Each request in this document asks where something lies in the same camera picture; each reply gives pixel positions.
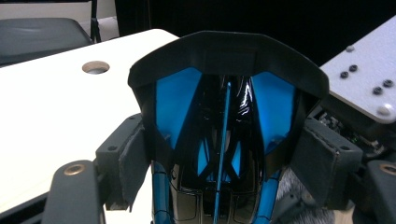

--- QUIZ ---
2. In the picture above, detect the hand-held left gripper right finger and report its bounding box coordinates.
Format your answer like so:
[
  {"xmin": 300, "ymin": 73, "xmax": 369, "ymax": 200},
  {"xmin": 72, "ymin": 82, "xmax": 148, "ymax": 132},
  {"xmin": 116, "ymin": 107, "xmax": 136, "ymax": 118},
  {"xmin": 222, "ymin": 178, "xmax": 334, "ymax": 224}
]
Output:
[{"xmin": 289, "ymin": 117, "xmax": 364, "ymax": 210}]

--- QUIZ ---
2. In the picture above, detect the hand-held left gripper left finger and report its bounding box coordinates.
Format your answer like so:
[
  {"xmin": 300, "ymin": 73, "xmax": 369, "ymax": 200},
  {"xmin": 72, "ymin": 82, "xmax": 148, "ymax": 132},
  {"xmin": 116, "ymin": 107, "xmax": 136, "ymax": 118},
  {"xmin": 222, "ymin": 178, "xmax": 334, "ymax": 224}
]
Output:
[{"xmin": 95, "ymin": 113, "xmax": 152, "ymax": 212}]

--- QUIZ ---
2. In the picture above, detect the grey towel cloth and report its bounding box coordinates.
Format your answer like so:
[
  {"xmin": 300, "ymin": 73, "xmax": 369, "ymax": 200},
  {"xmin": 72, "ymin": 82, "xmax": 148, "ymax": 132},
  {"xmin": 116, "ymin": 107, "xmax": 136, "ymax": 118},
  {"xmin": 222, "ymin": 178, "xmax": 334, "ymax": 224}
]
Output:
[{"xmin": 275, "ymin": 166, "xmax": 336, "ymax": 224}]

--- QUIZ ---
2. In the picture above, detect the blue toy car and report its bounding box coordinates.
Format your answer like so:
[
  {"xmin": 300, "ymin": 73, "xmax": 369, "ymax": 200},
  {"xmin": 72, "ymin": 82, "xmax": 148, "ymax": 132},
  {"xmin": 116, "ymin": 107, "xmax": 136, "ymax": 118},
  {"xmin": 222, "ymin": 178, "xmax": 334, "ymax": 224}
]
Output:
[{"xmin": 128, "ymin": 30, "xmax": 331, "ymax": 224}]

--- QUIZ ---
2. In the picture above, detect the black curtain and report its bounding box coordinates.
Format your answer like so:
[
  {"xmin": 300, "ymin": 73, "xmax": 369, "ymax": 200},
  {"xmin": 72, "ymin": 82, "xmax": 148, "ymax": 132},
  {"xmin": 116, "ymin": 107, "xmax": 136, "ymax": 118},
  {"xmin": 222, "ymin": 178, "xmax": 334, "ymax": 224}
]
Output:
[{"xmin": 114, "ymin": 0, "xmax": 396, "ymax": 67}]

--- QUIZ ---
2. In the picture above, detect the black folding chair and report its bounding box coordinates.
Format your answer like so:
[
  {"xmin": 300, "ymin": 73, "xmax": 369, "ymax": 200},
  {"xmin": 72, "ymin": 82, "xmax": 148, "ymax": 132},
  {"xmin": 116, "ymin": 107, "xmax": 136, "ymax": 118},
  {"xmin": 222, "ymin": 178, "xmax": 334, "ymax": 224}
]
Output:
[{"xmin": 0, "ymin": 0, "xmax": 103, "ymax": 68}]

